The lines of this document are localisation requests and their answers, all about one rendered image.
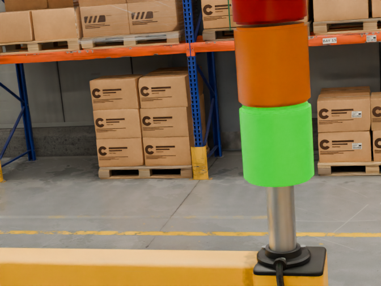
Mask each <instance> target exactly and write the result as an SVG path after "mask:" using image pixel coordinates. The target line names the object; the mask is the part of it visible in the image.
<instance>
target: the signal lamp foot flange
mask: <svg viewBox="0 0 381 286"><path fill-rule="evenodd" d="M277 258H283V259H284V260H285V261H286V262H287V268H292V267H297V266H301V265H303V264H305V263H307V262H308V261H309V260H310V258H311V256H310V251H309V250H308V249H306V245H300V244H299V243H297V248H296V249H295V250H293V251H289V252H283V253H281V252H275V251H272V250H270V249H269V244H267V245H264V246H262V249H261V250H260V251H259V252H258V253H257V261H258V262H259V263H260V264H262V265H264V266H267V267H273V262H274V261H275V259H277Z"/></svg>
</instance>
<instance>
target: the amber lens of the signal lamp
mask: <svg viewBox="0 0 381 286"><path fill-rule="evenodd" d="M234 43H235V59H236V75H237V84H238V100H239V102H240V103H241V104H242V105H244V106H247V107H256V108H272V107H286V106H293V105H297V104H301V103H304V102H306V101H308V99H309V98H310V97H311V89H310V64H309V51H308V27H307V24H305V23H304V22H303V21H293V22H284V23H272V24H254V25H242V26H237V27H236V29H235V30H234Z"/></svg>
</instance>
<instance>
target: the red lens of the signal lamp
mask: <svg viewBox="0 0 381 286"><path fill-rule="evenodd" d="M231 2H232V18H233V22H236V24H238V25H254V24H272V23H284V22H293V21H297V20H303V19H304V16H307V2H306V0H231Z"/></svg>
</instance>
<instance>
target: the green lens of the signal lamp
mask: <svg viewBox="0 0 381 286"><path fill-rule="evenodd" d="M239 116H240V132H241V142H242V158H243V174H244V179H245V180H247V181H248V182H249V183H251V184H254V185H257V186H263V187H286V186H293V185H296V184H301V183H304V182H306V181H308V180H310V179H311V178H312V177H313V176H314V151H313V138H312V113H311V104H310V103H308V101H306V102H304V103H301V104H297V105H293V106H286V107H272V108H256V107H247V106H244V105H242V107H241V108H239Z"/></svg>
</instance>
